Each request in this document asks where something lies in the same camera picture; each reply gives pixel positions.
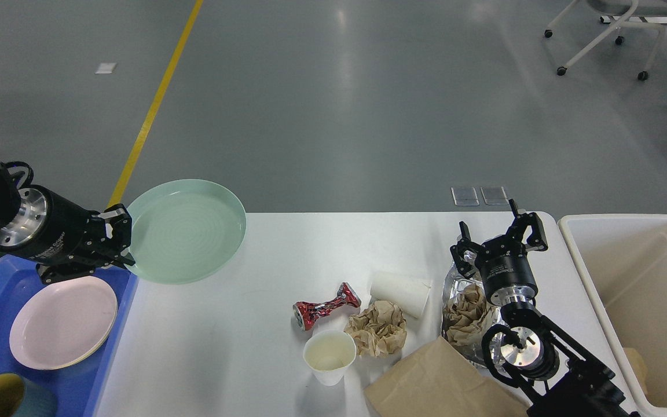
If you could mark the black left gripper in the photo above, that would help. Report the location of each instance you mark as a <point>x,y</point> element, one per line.
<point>62,237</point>

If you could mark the beige plastic bin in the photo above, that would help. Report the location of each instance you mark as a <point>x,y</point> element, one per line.
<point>622,262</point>

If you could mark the white office chair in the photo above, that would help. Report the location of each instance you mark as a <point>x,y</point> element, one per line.
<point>625,14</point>

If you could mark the upright white paper cup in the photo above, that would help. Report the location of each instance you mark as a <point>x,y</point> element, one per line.
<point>328,355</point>

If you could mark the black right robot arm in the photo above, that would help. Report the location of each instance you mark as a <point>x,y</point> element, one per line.
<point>525,349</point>

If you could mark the green plate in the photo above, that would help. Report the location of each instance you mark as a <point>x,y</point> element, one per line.
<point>184,231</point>

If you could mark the floor outlet cover left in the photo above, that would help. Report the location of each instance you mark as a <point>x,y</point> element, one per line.
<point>465,196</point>

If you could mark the lying white paper cup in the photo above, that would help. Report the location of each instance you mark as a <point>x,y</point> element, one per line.
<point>409,293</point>

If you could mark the floor outlet cover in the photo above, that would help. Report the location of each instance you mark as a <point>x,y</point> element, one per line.
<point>494,195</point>
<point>465,196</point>

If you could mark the flat brown paper bag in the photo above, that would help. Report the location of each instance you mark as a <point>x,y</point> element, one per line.
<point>436,380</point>

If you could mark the crushed red can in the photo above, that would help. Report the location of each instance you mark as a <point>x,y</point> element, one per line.
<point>306,314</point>

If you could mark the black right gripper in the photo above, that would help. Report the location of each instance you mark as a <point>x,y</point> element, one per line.
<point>502,262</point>

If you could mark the crumpled brown paper in bag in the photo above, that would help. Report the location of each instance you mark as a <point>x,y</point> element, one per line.
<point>468,316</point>

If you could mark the blue plastic tray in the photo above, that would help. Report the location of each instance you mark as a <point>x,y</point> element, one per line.
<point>78,388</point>

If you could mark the pink plate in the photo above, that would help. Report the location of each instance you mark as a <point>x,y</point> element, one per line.
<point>63,324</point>

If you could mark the white floor tag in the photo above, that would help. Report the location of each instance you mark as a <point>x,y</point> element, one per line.
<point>105,68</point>

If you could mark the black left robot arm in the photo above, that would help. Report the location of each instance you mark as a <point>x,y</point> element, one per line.
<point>13,177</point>

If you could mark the crumpled brown paper ball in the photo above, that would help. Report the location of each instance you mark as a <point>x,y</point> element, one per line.
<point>379,330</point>

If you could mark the floor outlet cover right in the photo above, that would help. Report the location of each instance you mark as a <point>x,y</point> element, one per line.
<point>494,195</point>

